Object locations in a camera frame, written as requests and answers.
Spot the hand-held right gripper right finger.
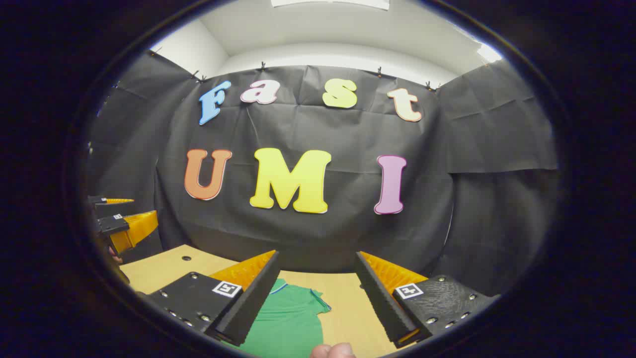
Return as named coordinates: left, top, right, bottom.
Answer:
left=355, top=251, right=500, bottom=349

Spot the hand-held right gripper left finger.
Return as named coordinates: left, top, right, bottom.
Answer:
left=148, top=250, right=280, bottom=347

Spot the green T-shirt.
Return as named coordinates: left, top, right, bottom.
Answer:
left=222, top=278, right=332, bottom=358

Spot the black backdrop cloth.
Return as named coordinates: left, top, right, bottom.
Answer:
left=84, top=50, right=559, bottom=299

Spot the ceiling light panel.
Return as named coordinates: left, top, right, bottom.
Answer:
left=477, top=44, right=503, bottom=63
left=271, top=0, right=391, bottom=11

